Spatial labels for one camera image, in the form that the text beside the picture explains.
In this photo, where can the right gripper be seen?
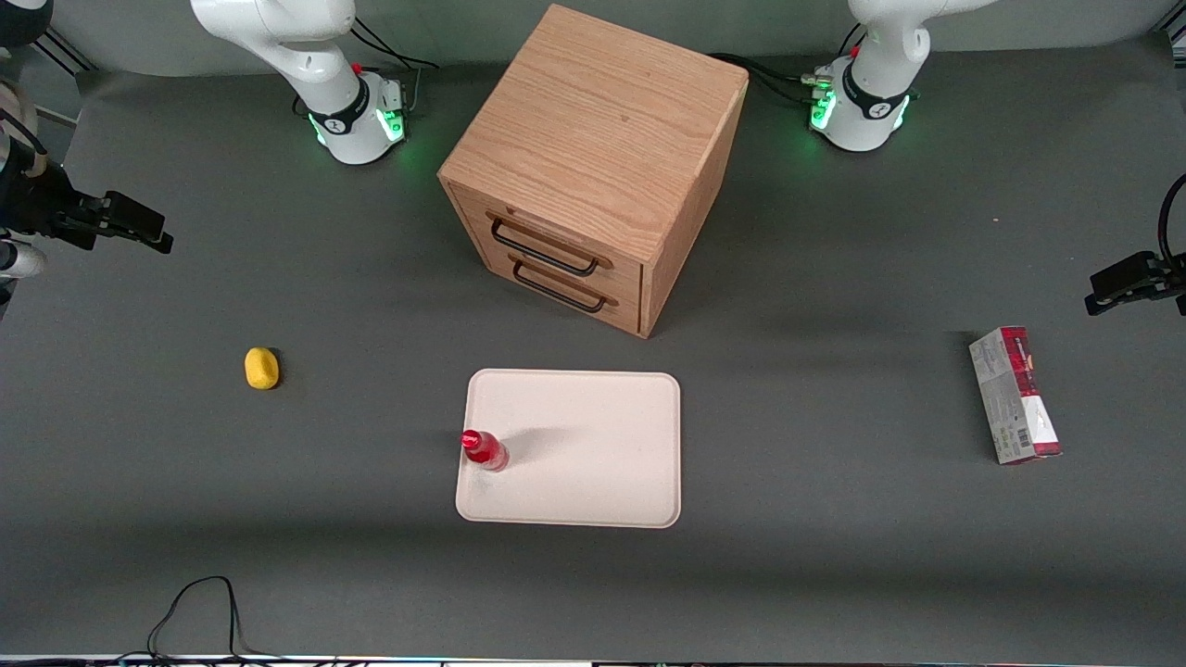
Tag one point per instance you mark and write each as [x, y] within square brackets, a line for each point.
[35, 209]

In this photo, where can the aluminium frame rail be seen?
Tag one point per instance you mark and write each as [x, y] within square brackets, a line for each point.
[65, 48]

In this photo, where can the yellow lemon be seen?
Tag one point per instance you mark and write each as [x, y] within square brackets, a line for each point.
[261, 369]

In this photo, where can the red coke bottle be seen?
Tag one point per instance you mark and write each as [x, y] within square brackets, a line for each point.
[488, 454]

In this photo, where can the beige background object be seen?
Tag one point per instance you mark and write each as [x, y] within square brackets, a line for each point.
[18, 106]

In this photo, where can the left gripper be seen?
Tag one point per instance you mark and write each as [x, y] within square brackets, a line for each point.
[1169, 280]

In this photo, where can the beige plastic tray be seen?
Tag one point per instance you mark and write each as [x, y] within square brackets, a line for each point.
[593, 454]

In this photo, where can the wooden drawer cabinet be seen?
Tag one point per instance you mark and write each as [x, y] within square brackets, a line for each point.
[593, 120]

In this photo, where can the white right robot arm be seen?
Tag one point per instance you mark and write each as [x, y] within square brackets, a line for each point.
[315, 65]

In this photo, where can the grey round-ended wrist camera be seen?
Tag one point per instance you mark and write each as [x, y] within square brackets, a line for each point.
[18, 259]

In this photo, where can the grey red carton box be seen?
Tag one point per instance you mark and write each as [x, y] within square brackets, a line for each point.
[1015, 398]

